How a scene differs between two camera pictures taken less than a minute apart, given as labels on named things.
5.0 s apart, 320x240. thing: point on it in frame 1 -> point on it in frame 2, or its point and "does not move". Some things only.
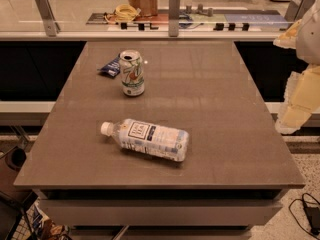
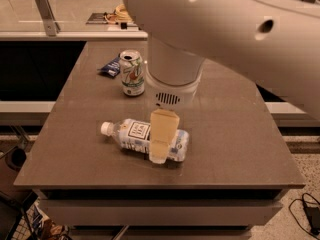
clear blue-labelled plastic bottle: x=143 y=137 does not move
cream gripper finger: x=302 y=96 -> x=164 y=121
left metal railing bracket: x=52 y=25 does not move
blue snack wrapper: x=112 y=67 does not move
